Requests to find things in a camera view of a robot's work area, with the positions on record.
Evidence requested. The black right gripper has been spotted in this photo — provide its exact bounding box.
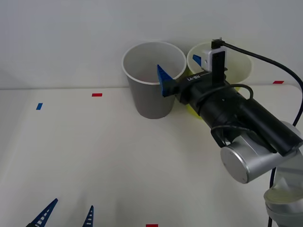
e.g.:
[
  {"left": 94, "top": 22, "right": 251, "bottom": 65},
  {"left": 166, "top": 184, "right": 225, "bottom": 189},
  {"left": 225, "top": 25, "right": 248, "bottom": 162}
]
[{"left": 156, "top": 54, "right": 232, "bottom": 110}]

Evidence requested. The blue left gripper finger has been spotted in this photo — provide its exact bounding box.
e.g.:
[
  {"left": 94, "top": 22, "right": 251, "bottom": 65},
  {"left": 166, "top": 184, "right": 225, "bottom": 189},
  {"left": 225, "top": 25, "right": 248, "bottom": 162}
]
[
  {"left": 25, "top": 198, "right": 59, "bottom": 227},
  {"left": 81, "top": 205, "right": 95, "bottom": 227}
]

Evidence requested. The grey plastic waste bin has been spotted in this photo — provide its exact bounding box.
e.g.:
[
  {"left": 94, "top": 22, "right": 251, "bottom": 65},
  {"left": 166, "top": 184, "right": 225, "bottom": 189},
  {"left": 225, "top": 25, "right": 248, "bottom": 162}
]
[{"left": 121, "top": 41, "right": 187, "bottom": 120}]

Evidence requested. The yellow-green plastic waste bin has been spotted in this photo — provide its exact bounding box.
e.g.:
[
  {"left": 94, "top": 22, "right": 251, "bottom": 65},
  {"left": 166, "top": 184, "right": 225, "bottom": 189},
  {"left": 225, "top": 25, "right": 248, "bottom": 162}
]
[{"left": 186, "top": 42, "right": 253, "bottom": 121}]

